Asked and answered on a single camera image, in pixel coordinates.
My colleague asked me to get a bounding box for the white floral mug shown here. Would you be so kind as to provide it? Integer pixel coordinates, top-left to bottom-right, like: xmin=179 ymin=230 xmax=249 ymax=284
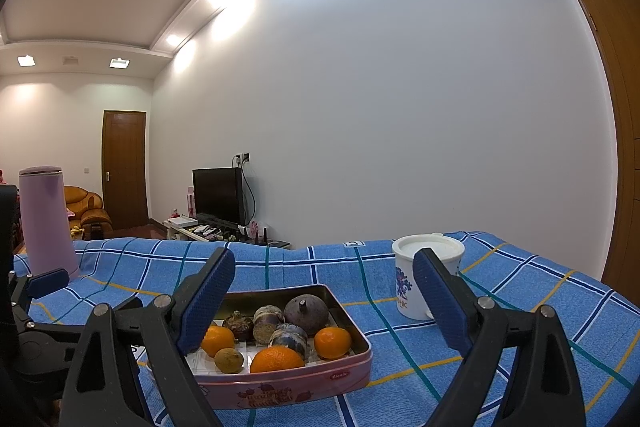
xmin=392 ymin=233 xmax=465 ymax=321

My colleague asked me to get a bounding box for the purple round turnip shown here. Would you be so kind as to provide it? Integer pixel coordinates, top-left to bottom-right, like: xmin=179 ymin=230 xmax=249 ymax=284
xmin=283 ymin=294 xmax=329 ymax=336

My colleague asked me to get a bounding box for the white tv stand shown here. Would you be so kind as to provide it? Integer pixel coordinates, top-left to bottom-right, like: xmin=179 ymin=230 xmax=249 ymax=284
xmin=162 ymin=216 xmax=291 ymax=249

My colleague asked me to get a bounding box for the pink electric kettle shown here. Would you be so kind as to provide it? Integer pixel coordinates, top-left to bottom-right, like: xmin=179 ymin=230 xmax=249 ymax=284
xmin=20 ymin=166 xmax=79 ymax=279

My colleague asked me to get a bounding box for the brown wooden door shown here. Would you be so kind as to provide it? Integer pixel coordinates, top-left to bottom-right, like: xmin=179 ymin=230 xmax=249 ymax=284
xmin=101 ymin=110 xmax=149 ymax=230

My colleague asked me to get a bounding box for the wrinkled passion fruit back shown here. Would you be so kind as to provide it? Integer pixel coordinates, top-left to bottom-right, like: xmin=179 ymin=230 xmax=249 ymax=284
xmin=222 ymin=310 xmax=254 ymax=341

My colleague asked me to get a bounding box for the blue checkered tablecloth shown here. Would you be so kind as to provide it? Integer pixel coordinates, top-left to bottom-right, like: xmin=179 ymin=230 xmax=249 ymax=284
xmin=1 ymin=232 xmax=639 ymax=426

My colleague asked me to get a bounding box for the cut purple yam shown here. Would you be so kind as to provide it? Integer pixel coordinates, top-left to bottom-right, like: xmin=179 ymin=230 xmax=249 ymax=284
xmin=268 ymin=323 xmax=308 ymax=360
xmin=253 ymin=305 xmax=284 ymax=345

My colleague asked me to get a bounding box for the wooden door right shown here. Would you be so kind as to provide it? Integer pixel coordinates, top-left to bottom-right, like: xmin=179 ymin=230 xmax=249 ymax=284
xmin=576 ymin=0 xmax=639 ymax=305

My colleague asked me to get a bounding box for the brown leather sofa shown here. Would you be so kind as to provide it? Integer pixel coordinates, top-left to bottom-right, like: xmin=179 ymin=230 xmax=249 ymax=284
xmin=64 ymin=185 xmax=113 ymax=241

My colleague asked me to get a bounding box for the oval orange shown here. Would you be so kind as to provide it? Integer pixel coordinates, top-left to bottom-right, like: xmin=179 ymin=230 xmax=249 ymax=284
xmin=201 ymin=325 xmax=235 ymax=358

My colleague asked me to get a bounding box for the black television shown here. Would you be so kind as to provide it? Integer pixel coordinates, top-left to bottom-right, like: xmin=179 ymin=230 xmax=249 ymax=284
xmin=192 ymin=167 xmax=246 ymax=225

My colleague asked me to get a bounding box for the small longan back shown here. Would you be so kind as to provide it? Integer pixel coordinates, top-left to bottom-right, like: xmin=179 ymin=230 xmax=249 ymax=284
xmin=214 ymin=348 xmax=244 ymax=374

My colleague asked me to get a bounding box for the orange tangerine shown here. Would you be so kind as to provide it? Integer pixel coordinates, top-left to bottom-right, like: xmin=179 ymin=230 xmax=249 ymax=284
xmin=314 ymin=326 xmax=352 ymax=360
xmin=250 ymin=346 xmax=305 ymax=373

